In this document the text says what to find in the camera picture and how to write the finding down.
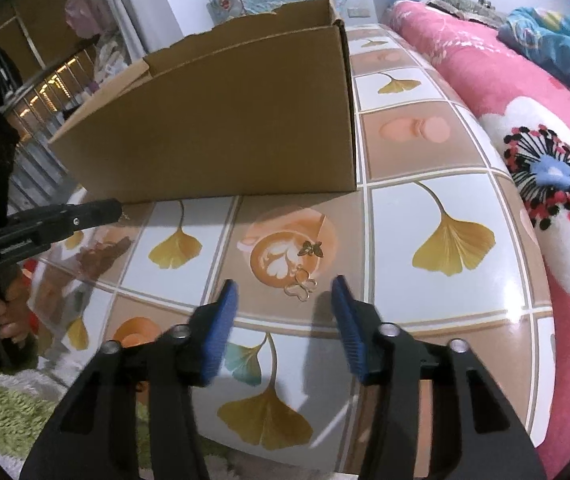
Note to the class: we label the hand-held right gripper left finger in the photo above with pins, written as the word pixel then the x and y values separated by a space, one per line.
pixel 220 330

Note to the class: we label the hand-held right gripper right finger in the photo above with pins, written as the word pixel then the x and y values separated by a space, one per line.
pixel 347 330

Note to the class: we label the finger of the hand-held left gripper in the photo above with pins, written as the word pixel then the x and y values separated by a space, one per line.
pixel 75 214
pixel 15 249

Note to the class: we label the gold butterfly outline earring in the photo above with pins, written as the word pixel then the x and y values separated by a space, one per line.
pixel 302 285

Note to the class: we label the gold butterfly charm earring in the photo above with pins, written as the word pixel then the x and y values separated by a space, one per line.
pixel 311 249

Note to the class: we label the brown cardboard box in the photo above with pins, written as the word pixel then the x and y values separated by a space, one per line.
pixel 215 120

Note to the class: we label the person's left hand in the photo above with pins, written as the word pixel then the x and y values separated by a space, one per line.
pixel 15 334

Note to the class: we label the clear plastic bag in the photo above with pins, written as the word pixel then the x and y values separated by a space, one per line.
pixel 80 285

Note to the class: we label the dark hanging garment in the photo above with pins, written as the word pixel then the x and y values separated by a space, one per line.
pixel 2 67

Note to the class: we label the green white shaggy rug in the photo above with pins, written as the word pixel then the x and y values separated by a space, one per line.
pixel 10 410

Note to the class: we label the pink hanging garment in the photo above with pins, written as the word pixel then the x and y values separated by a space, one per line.
pixel 84 7

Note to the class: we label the white curtain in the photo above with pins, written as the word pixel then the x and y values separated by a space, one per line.
pixel 125 5

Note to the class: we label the pink floral blanket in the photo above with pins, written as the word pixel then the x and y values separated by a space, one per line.
pixel 515 85

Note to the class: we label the grey patterned cloth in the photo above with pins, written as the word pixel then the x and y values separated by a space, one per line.
pixel 465 7

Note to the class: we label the blue patterned blanket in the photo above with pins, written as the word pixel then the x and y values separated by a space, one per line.
pixel 560 40

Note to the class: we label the patchwork flower wall hanging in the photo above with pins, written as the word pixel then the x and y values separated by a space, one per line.
pixel 225 2

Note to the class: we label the white wall socket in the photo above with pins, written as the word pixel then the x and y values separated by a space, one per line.
pixel 359 11

